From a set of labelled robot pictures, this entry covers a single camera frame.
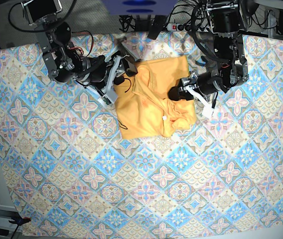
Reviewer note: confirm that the white power strip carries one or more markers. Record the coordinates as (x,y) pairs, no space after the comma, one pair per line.
(178,27)

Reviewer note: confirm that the white aluminium rail box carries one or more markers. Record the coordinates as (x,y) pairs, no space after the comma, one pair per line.
(6,214)

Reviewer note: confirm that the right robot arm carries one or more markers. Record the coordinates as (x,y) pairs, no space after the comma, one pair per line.
(65,62)

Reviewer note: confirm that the patterned blue tile tablecloth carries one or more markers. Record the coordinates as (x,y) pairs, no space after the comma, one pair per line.
(68,168)

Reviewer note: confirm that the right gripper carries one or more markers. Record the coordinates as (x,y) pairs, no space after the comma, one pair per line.
(99,75)

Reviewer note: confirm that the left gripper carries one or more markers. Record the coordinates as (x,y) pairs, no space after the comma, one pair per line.
(204,87)

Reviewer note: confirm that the yellow T-shirt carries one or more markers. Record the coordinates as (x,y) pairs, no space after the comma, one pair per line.
(143,107)

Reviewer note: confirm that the black clamp at table edge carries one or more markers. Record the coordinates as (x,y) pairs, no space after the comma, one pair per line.
(157,26)

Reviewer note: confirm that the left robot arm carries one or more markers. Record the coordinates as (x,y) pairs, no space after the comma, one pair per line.
(226,18)

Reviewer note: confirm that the purple base camera mount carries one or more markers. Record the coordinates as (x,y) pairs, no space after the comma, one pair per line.
(139,7)

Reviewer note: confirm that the orange black clamp bottom left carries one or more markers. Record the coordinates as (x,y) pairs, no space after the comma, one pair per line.
(19,221)

